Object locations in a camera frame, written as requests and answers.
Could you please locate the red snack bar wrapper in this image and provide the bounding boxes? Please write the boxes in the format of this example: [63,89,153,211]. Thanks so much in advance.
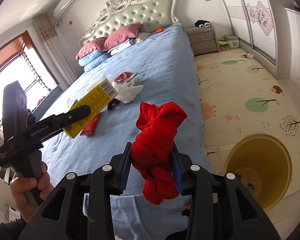
[80,114,100,137]

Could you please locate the yellow cardboard box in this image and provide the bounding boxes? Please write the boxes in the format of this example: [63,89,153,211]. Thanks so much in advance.
[63,79,118,139]

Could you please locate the red cloth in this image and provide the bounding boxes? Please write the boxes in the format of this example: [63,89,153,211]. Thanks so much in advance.
[130,102,187,205]

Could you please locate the white tissue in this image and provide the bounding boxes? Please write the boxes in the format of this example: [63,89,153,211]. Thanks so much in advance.
[111,77,144,104]

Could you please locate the red snack bag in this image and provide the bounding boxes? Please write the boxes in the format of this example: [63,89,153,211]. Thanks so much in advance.
[114,72,137,84]

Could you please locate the yellow trash bin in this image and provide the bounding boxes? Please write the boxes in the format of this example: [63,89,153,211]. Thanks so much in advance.
[224,133,292,211]

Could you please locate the person's left hand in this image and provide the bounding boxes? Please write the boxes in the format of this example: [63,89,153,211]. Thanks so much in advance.
[9,160,55,223]

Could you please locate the dark maroon wrapper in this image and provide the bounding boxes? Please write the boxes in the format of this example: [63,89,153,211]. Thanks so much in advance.
[107,99,120,111]

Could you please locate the folded blue quilt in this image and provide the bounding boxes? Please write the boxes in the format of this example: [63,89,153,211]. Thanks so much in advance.
[78,50,109,72]

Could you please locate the beige curtain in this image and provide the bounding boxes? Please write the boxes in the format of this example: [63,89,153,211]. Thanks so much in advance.
[33,14,77,86]

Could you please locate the left pink pillow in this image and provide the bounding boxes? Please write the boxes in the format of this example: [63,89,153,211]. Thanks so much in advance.
[76,37,107,60]

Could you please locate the pink pillow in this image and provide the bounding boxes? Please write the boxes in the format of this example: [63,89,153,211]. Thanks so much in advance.
[102,23,142,51]
[76,37,107,60]

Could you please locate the cartoon foam play mat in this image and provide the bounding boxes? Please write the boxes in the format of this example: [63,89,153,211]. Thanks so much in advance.
[193,48,300,230]

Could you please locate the white air conditioner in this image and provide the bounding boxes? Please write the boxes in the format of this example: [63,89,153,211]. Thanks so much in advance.
[53,0,77,20]

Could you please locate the folded white blue blanket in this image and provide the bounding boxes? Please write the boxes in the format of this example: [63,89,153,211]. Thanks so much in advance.
[107,38,135,56]

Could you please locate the right pink pillow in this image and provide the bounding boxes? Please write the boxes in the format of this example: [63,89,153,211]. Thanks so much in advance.
[102,23,142,51]

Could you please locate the blue bed sheet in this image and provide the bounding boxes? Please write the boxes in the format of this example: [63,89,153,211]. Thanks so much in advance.
[42,24,210,239]

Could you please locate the white low cabinet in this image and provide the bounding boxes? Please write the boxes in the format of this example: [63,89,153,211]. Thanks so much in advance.
[286,8,300,88]

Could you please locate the small orange object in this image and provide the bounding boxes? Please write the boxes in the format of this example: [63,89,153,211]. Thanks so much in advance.
[155,28,164,33]

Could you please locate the green white storage box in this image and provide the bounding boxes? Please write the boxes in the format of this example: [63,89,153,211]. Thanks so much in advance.
[224,35,240,49]

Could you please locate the grey bedside table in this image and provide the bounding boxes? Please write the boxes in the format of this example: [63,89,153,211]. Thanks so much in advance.
[185,27,218,56]

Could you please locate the green tufted headboard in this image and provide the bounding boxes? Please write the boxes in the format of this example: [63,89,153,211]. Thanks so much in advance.
[79,0,180,46]

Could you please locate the black white clothing pile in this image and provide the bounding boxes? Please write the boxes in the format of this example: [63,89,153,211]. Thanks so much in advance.
[194,20,212,28]

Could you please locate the white sliding wardrobe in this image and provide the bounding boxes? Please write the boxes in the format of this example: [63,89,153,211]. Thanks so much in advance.
[223,0,277,64]

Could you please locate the window with brown frame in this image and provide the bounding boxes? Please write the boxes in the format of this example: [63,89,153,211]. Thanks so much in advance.
[0,31,63,127]

